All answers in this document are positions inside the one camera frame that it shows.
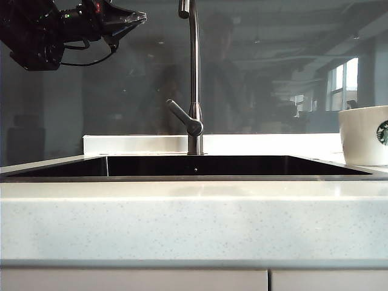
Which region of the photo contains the black undermount sink basin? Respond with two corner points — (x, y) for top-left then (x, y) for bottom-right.
(4, 154), (373, 182)

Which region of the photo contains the white Starbucks ceramic mug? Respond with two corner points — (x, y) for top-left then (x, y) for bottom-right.
(338, 105), (388, 167)

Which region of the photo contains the stainless steel faucet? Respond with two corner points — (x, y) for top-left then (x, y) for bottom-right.
(178, 0), (204, 156)

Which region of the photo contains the narrow white cabinet door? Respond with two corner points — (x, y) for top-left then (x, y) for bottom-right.
(271, 269), (388, 291)

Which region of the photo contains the wide white cabinet door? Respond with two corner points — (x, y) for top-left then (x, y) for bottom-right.
(0, 269), (269, 291)

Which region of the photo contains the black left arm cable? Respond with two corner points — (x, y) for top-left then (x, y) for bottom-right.
(59, 41), (118, 67)

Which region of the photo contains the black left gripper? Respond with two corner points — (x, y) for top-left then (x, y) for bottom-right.
(81, 0), (147, 46)

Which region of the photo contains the grey faucet lever handle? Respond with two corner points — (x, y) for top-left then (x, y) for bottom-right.
(166, 99), (204, 136)

